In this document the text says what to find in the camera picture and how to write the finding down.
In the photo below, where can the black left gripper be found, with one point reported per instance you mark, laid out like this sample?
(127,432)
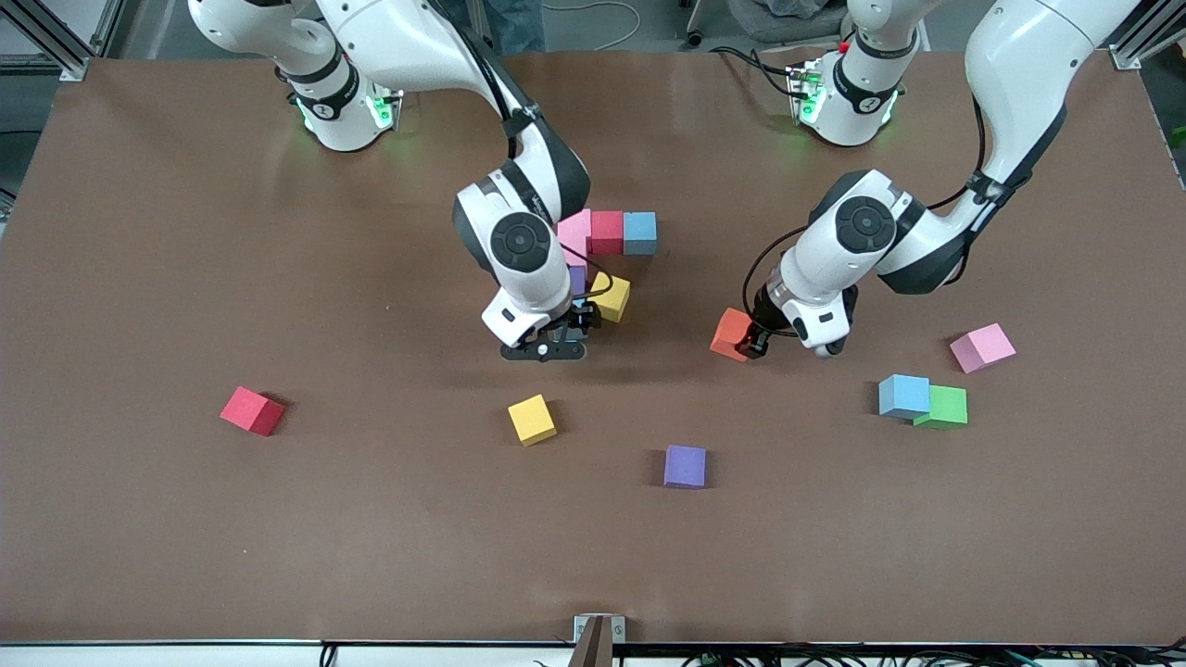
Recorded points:
(765,314)

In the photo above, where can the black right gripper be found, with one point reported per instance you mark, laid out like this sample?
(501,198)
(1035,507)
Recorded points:
(583,317)

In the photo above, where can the orange foam cube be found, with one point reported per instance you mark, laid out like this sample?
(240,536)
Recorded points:
(730,332)

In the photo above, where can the yellow foam cube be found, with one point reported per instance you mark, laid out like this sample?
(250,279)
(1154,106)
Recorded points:
(613,296)
(532,420)

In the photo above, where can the purple foam cube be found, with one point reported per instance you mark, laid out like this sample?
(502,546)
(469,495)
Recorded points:
(685,466)
(578,278)

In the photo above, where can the red foam cube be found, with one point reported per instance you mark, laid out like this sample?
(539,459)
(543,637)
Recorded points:
(252,410)
(607,232)

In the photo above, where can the blue foam cube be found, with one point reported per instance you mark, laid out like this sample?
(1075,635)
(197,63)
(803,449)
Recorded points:
(904,396)
(641,233)

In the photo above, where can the green foam cube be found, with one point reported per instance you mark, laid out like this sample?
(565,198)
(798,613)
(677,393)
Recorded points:
(950,408)

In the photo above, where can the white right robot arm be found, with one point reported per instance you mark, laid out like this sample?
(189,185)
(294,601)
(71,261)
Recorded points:
(519,241)

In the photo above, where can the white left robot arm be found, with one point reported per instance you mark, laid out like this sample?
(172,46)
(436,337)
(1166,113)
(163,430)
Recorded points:
(862,227)

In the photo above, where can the black chair caster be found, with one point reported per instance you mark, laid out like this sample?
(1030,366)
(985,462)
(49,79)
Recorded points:
(694,39)

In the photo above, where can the metal table edge bracket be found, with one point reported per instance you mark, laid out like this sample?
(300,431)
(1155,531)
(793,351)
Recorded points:
(598,635)

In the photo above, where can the aluminium frame profile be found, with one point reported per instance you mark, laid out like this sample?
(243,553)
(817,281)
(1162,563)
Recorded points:
(1124,57)
(74,68)

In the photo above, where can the white table edge rail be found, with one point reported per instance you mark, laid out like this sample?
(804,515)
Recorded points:
(139,656)

